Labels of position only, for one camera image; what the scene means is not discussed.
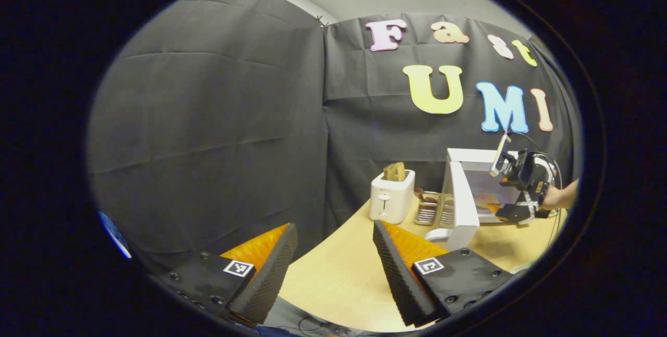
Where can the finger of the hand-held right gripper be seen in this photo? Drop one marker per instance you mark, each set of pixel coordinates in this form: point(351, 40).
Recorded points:
point(516, 214)
point(500, 154)

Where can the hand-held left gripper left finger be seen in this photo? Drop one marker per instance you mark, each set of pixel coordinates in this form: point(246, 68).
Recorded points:
point(271, 274)

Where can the black backdrop cloth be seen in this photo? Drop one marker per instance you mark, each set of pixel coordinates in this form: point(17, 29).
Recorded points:
point(208, 134)

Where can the white toaster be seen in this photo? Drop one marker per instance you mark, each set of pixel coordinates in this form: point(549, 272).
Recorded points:
point(391, 201)

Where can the brown bread slice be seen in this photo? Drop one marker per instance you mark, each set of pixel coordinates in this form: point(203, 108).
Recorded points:
point(394, 172)

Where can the white microwave oven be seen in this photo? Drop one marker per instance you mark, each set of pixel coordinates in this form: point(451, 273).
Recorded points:
point(464, 212)

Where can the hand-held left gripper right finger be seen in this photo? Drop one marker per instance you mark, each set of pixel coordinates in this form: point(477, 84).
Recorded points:
point(398, 279)

